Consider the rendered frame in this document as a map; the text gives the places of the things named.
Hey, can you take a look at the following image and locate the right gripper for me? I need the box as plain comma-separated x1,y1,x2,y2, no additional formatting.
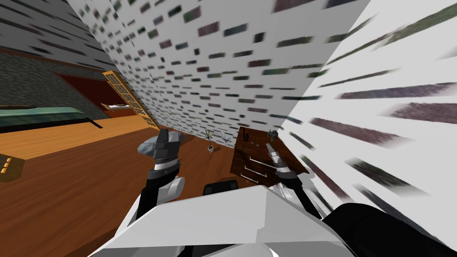
266,142,289,171

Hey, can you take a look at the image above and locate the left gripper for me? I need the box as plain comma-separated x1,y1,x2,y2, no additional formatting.
153,129,180,160

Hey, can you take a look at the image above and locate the dark brown wooden dresser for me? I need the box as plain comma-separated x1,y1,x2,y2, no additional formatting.
230,126,310,188

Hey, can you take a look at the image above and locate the small potted plant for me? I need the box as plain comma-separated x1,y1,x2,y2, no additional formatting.
201,128,217,154

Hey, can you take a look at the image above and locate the yellow glass-pane door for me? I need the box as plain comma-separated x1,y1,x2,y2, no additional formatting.
102,70,160,131

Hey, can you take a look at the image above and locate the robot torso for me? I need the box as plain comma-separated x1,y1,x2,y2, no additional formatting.
87,179,355,257

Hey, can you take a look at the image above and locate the green sofa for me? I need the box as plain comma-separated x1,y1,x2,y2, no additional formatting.
0,107,104,133

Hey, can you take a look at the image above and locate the dark cabinet with yellow squares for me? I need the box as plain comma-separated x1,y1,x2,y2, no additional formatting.
0,153,26,183

